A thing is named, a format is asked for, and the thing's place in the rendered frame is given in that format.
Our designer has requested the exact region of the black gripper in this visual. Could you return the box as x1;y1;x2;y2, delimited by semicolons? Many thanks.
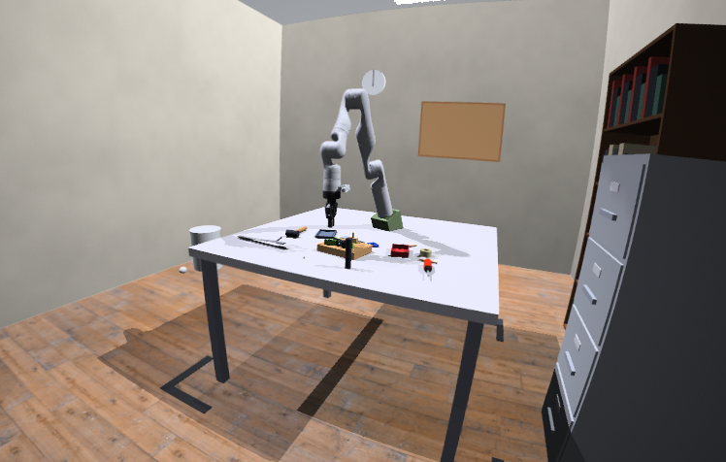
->
323;191;341;228

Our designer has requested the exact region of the black mallet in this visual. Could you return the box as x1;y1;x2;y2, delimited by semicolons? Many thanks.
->
285;226;308;238

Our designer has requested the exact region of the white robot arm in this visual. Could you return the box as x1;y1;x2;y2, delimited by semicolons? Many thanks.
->
320;89;393;218

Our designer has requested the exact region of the brown wooden bench board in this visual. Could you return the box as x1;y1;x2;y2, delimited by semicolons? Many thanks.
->
316;242;373;260

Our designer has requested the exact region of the grey flat bar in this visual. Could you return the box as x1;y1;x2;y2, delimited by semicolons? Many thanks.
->
237;235;286;249

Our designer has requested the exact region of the black cylinder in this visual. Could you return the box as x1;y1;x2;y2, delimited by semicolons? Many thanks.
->
345;238;352;269

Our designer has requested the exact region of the red open tray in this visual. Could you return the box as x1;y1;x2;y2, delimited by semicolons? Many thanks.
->
390;244;410;258

